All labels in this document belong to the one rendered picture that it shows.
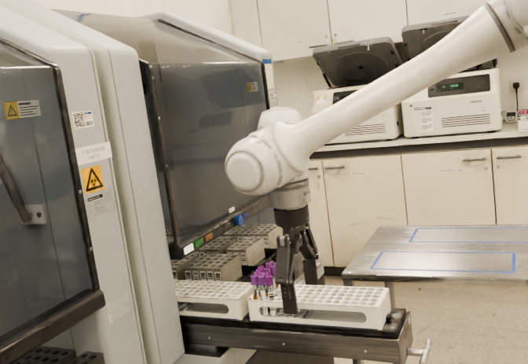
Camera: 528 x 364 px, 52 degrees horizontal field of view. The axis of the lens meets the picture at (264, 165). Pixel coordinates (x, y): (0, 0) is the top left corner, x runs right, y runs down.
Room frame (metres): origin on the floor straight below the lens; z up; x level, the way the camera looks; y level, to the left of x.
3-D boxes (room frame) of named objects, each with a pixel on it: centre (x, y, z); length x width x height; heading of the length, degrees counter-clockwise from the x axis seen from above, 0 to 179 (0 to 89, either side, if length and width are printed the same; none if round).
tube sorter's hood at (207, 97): (1.57, 0.31, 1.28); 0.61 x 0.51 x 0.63; 155
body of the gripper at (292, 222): (1.15, -0.05, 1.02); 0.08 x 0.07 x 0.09; 155
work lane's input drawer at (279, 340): (1.19, 0.05, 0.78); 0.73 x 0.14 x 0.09; 65
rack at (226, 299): (1.27, 0.21, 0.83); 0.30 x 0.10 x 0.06; 65
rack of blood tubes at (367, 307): (1.13, -0.08, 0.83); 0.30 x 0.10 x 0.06; 65
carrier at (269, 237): (1.67, 0.00, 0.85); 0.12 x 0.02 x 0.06; 154
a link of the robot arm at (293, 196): (1.15, -0.05, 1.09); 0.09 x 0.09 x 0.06
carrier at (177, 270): (1.46, 0.25, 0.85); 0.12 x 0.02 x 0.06; 155
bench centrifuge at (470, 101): (3.46, -1.25, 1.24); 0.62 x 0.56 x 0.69; 155
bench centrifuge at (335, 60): (3.70, -0.72, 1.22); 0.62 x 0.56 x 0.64; 153
